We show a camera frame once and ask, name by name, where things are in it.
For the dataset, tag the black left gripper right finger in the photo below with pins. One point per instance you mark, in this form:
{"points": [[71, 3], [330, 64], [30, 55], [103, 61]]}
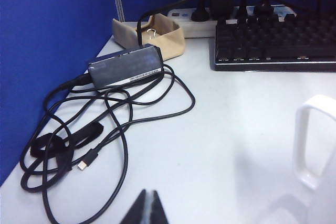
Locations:
{"points": [[157, 213]]}

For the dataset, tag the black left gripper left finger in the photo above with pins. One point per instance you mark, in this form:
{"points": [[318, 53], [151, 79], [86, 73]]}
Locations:
{"points": [[139, 211]]}

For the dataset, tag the white ceramic cup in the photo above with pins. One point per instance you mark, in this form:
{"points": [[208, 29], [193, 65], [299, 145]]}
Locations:
{"points": [[302, 140]]}

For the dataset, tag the black power adapter brick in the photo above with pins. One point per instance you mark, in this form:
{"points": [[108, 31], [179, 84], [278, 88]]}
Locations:
{"points": [[123, 66]]}

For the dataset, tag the beige fabric pouch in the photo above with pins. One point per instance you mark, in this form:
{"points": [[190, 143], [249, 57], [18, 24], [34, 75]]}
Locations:
{"points": [[170, 43]]}

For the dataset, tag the white power strip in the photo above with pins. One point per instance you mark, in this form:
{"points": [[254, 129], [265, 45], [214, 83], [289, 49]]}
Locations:
{"points": [[197, 28]]}

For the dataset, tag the black keyboard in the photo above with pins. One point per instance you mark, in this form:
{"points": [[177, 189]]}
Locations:
{"points": [[275, 43]]}

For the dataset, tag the black charger block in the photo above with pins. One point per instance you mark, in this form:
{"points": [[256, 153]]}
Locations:
{"points": [[220, 6]]}

